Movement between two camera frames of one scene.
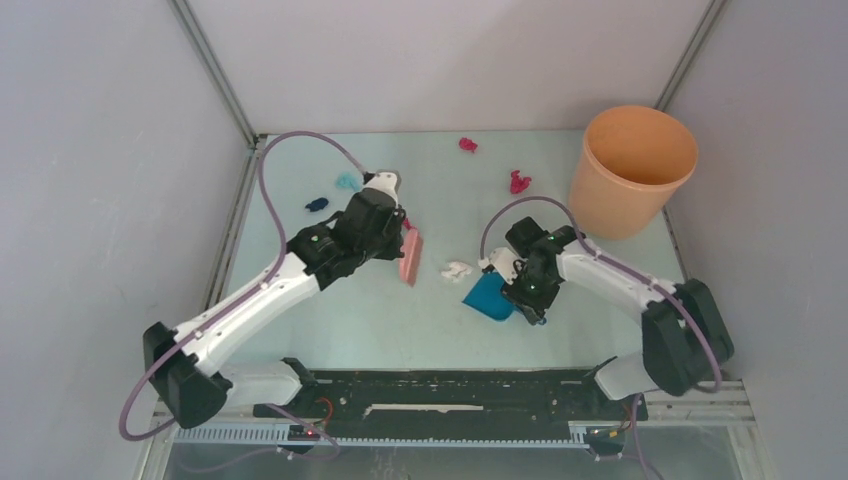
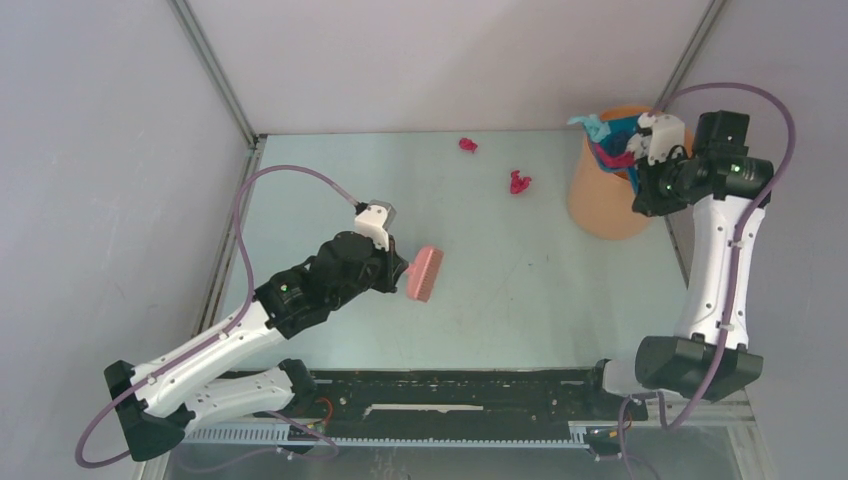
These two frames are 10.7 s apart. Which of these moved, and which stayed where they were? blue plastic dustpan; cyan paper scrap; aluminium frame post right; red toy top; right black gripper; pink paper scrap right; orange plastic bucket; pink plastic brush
Moved: right black gripper; cyan paper scrap; pink plastic brush; blue plastic dustpan
Stayed: pink paper scrap right; orange plastic bucket; aluminium frame post right; red toy top
